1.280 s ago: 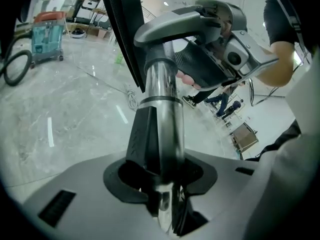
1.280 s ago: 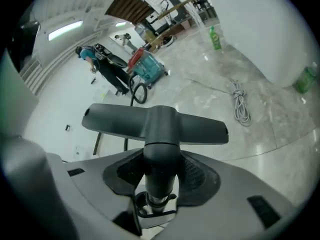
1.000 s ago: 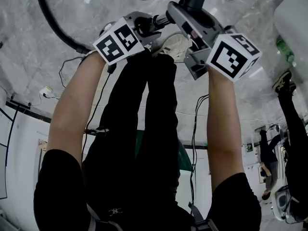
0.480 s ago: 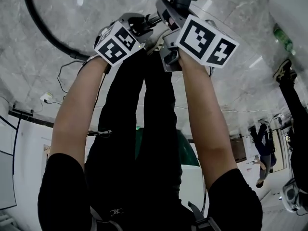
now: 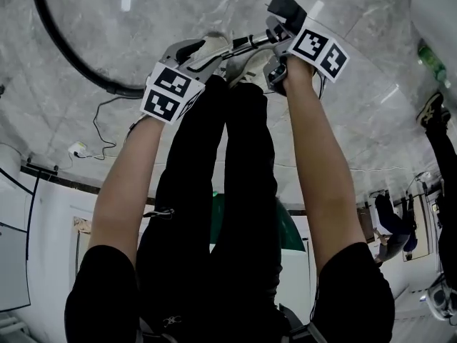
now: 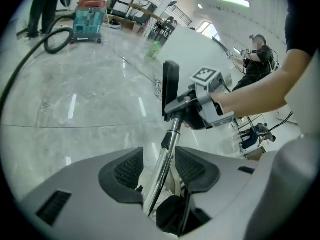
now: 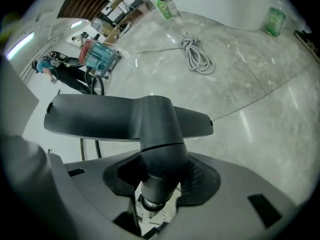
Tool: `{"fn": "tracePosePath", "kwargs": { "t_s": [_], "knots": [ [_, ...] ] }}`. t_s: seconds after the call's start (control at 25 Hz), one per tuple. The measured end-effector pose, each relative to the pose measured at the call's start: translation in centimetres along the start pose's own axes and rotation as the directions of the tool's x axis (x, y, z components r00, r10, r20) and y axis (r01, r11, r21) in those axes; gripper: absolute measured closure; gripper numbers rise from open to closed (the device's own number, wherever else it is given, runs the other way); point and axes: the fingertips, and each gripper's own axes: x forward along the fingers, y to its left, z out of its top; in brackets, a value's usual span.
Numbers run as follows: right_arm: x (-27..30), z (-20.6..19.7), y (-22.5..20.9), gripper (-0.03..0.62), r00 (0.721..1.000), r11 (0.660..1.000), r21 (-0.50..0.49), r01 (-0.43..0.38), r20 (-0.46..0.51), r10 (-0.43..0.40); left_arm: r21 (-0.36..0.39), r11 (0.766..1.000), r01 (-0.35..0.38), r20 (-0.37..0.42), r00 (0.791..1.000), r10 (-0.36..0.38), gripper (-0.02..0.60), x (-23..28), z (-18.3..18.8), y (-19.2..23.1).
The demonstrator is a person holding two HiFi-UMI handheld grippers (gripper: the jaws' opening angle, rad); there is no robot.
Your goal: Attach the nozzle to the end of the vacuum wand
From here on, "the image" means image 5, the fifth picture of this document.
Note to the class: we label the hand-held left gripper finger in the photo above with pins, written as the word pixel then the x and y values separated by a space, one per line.
pixel 209 64
pixel 191 48

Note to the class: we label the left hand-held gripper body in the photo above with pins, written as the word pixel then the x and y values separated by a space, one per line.
pixel 168 95

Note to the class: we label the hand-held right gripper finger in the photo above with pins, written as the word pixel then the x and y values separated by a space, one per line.
pixel 278 30

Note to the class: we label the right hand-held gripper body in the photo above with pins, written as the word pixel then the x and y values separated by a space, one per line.
pixel 317 48

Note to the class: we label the silver metal vacuum tube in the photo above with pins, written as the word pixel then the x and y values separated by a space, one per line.
pixel 260 38

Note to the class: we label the person's left forearm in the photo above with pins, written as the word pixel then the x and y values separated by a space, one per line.
pixel 121 191

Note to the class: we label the person's right forearm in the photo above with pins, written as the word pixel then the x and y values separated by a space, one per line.
pixel 317 155

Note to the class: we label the person's right beige sneaker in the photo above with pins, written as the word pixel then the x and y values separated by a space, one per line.
pixel 250 66

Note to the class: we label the white power adapter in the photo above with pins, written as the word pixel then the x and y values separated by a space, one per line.
pixel 76 149

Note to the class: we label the green plastic bottle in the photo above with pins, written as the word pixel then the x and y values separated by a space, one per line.
pixel 433 64

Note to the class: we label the person's black trousers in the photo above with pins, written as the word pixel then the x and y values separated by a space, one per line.
pixel 246 191

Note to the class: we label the white bathtub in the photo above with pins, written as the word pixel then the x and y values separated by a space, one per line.
pixel 439 13

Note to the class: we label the black metal rack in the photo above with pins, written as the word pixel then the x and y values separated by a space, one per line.
pixel 41 167

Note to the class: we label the dark green panel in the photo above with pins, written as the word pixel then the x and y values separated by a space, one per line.
pixel 291 234

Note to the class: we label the person's black shirt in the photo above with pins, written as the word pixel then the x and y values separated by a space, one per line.
pixel 100 291

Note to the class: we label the white backpack shell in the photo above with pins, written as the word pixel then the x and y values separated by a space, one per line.
pixel 437 298

